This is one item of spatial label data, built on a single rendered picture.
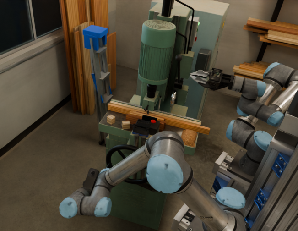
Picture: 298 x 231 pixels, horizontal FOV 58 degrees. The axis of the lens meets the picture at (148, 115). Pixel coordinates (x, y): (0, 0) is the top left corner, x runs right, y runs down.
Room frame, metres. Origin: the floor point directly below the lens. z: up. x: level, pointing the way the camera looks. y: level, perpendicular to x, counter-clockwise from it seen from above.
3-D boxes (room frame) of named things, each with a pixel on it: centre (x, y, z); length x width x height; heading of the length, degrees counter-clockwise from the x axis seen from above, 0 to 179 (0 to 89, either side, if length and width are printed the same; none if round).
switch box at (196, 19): (1.69, -0.20, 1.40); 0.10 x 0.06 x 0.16; 169
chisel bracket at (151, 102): (1.42, 0.00, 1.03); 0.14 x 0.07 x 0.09; 169
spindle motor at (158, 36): (1.40, 0.00, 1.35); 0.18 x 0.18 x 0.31
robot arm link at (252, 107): (1.18, -0.50, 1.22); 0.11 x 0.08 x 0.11; 50
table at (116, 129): (1.29, -0.01, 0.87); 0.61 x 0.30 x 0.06; 79
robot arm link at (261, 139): (1.17, -0.64, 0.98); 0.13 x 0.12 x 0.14; 50
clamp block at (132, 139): (1.20, 0.01, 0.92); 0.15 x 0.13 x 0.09; 79
